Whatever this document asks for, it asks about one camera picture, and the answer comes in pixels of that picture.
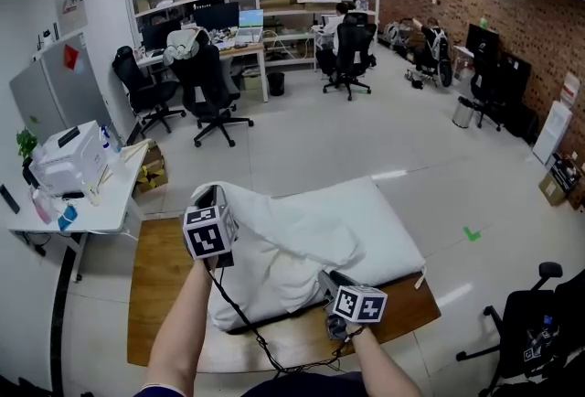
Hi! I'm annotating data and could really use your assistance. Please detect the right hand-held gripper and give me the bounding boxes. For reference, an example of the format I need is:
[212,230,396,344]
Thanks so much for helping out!
[318,270,388,341]

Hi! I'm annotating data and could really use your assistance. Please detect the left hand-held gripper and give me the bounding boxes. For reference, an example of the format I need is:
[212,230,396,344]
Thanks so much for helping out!
[182,183,239,269]

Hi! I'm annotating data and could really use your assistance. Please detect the person's right forearm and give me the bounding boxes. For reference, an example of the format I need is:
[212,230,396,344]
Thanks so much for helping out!
[350,325,424,397]

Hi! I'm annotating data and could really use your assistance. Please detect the person's left forearm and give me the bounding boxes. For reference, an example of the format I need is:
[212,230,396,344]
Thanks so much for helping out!
[141,256,221,392]

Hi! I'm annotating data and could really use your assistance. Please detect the cardboard boxes with yellow tape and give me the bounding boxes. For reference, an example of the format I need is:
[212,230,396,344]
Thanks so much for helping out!
[134,142,170,196]

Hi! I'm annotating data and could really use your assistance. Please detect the bundle of wooden sticks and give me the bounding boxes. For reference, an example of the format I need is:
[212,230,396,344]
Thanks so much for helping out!
[97,138,153,187]

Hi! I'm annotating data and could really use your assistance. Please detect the white office desk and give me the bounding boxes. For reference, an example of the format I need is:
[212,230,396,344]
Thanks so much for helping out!
[7,140,153,283]

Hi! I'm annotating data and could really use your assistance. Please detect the clear spray bottle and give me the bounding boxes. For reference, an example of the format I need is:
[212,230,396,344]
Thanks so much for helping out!
[99,124,122,155]

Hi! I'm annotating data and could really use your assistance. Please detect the person's dark trousers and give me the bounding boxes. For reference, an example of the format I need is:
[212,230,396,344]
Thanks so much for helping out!
[241,370,367,397]

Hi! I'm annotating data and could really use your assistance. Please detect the wooden table with black legs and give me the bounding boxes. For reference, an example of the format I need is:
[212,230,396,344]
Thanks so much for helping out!
[126,216,442,376]

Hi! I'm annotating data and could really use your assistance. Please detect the black office chair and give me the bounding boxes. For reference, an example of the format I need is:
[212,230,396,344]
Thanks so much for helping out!
[168,42,255,149]
[470,60,509,132]
[455,261,585,397]
[112,45,188,138]
[322,12,378,102]

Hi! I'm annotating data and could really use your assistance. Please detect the black waste bin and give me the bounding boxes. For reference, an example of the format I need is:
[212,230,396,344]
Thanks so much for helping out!
[267,70,286,97]

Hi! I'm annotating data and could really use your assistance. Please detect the white printer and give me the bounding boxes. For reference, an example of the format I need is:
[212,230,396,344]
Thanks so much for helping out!
[29,120,109,198]

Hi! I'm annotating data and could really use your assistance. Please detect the blue packet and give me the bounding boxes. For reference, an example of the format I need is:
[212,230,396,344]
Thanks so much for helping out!
[57,202,80,232]

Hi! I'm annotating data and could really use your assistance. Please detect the grey white jacket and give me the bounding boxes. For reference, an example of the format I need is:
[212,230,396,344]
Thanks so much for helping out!
[163,27,212,68]

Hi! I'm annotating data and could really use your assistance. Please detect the wood-top white desk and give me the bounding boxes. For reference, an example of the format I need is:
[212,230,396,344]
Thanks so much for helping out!
[136,40,271,104]

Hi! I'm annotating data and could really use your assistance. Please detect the pink bottle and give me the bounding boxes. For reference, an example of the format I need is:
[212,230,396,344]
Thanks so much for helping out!
[31,188,53,225]

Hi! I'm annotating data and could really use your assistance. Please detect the grey metal cabinet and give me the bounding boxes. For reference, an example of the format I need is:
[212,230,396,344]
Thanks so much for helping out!
[8,31,113,145]

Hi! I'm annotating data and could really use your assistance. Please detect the open silver laptop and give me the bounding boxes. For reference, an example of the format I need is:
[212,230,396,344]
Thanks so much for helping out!
[232,9,266,45]

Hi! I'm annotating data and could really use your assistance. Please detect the green potted plant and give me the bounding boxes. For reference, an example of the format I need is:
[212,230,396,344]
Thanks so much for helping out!
[16,127,40,168]

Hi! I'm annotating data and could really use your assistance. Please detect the red paper square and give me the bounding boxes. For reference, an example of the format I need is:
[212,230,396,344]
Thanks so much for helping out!
[62,43,86,74]

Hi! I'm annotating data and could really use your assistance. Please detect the black phone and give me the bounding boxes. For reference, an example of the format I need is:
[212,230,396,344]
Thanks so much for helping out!
[0,183,22,215]

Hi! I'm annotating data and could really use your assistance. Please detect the person's dark blue sleeve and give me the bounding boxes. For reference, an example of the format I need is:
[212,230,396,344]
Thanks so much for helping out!
[133,381,185,397]

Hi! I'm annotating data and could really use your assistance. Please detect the steel waste bin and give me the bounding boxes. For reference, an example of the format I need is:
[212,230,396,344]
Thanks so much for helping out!
[452,95,475,130]

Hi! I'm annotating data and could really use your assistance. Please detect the brown cardboard box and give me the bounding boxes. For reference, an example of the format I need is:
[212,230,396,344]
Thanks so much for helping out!
[537,173,570,208]

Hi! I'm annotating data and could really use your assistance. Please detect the white wheeled frames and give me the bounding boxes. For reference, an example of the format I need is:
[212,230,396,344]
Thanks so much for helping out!
[381,17,413,51]

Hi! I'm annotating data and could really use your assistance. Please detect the black open box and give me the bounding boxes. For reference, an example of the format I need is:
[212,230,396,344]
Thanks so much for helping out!
[548,152,585,209]

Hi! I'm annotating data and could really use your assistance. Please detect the black floor cabinet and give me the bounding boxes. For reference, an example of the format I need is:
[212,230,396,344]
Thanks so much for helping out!
[497,51,541,145]

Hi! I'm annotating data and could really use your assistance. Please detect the white water dispenser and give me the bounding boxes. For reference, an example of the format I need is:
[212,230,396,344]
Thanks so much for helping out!
[531,100,574,166]

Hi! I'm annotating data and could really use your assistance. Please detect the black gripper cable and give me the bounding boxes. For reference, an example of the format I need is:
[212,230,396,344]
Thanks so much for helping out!
[207,258,285,377]
[273,325,367,377]

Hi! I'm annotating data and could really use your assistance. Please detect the white security camera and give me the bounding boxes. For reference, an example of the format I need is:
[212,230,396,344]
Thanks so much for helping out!
[38,22,61,49]

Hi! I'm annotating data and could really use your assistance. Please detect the white wall poster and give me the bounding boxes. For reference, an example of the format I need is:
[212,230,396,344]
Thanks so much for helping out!
[52,0,90,38]

